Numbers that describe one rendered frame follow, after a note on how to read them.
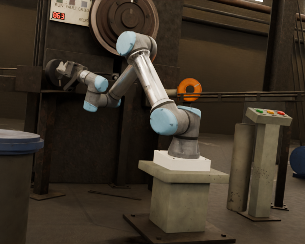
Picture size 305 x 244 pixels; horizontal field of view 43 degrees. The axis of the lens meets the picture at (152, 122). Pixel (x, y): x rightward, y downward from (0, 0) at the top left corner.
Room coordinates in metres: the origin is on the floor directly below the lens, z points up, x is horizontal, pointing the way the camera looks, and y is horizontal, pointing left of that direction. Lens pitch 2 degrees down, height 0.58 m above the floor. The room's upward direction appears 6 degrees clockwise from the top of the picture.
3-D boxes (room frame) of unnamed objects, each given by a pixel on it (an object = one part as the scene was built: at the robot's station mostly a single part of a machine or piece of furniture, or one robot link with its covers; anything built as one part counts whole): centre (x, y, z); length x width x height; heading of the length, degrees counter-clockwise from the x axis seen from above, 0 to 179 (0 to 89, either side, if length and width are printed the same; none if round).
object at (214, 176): (1.80, -0.16, 0.28); 0.32 x 0.32 x 0.04; 23
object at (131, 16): (2.50, 0.21, 1.11); 0.28 x 0.06 x 0.28; 112
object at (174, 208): (1.80, -0.16, 0.13); 0.40 x 0.40 x 0.26; 23
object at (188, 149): (1.79, -0.16, 0.40); 0.15 x 0.15 x 0.10
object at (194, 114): (1.78, -0.16, 0.52); 0.13 x 0.12 x 0.14; 140
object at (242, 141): (2.31, -0.56, 0.26); 0.12 x 0.12 x 0.52
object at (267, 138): (2.17, -0.66, 0.31); 0.24 x 0.16 x 0.62; 112
